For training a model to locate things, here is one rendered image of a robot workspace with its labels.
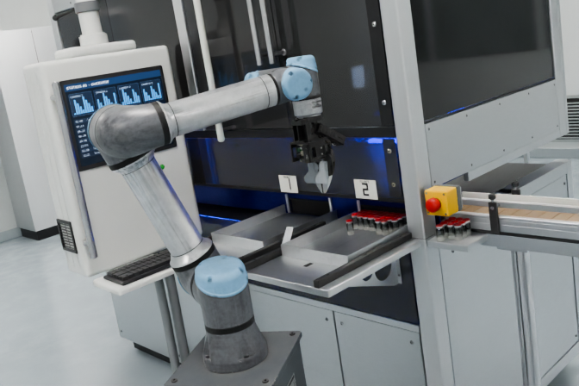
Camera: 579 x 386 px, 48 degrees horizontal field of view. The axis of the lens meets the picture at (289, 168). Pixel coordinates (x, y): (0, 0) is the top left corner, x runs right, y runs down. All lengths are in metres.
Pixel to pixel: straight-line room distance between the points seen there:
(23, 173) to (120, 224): 4.26
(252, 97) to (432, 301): 0.86
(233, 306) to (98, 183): 1.00
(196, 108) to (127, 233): 1.08
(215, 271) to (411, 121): 0.70
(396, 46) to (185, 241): 0.77
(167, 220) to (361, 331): 0.90
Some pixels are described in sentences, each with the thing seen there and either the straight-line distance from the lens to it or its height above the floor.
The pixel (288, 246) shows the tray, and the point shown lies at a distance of 1.89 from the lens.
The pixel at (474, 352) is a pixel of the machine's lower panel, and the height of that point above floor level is 0.44.
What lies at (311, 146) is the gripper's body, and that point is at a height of 1.22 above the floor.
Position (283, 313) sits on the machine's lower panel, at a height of 0.52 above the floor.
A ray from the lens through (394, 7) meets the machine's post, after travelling 1.80.
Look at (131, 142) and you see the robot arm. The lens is 1.38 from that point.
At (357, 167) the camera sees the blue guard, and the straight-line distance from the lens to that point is 1.97.
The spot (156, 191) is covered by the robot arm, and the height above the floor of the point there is 1.20.
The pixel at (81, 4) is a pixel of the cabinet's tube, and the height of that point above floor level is 1.73.
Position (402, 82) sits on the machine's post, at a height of 1.33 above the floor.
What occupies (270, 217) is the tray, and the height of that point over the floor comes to 0.89.
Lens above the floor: 1.48
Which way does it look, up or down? 11 degrees down
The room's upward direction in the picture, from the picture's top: 9 degrees counter-clockwise
